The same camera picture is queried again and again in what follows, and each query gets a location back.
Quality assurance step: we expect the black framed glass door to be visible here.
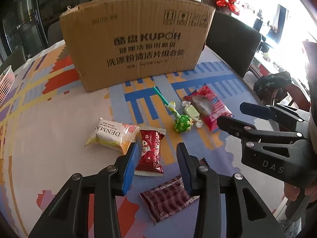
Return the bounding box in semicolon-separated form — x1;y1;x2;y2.
0;0;82;55

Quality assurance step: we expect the red packet with brown picture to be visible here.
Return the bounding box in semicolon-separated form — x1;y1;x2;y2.
183;84;234;132

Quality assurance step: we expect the white cake packet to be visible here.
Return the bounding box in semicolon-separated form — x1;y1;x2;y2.
85;118;140;155

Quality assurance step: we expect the dark grey dining chair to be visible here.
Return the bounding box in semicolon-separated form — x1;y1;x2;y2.
0;47;28;71
205;11;262;78
47;21;65;47

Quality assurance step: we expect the pale green wrapped candy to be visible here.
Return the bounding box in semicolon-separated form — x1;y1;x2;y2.
182;100;203;129

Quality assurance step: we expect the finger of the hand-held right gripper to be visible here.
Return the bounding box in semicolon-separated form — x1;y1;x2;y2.
217;116;306;141
240;102;310;129

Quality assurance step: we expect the green lollipop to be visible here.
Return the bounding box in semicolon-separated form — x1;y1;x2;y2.
153;86;194;133

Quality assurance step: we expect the brown cardboard box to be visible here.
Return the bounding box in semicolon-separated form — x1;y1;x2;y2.
59;0;216;93

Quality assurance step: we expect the maroon checked snack packet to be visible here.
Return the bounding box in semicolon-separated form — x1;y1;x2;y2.
139;157;211;226

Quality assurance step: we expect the person's right hand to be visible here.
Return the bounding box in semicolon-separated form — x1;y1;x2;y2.
284;182;317;202

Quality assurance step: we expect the dark red snack packet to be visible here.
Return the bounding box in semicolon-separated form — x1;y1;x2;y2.
134;126;166;176

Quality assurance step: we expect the dark green cloth bag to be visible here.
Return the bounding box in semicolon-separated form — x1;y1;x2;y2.
253;71;291;97

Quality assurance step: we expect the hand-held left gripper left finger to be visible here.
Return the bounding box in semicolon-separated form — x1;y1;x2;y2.
28;142;139;238

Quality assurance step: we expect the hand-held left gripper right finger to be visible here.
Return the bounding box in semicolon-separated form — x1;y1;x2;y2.
176;142;289;238

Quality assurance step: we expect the wooden chair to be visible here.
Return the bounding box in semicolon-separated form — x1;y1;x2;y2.
272;84;312;111

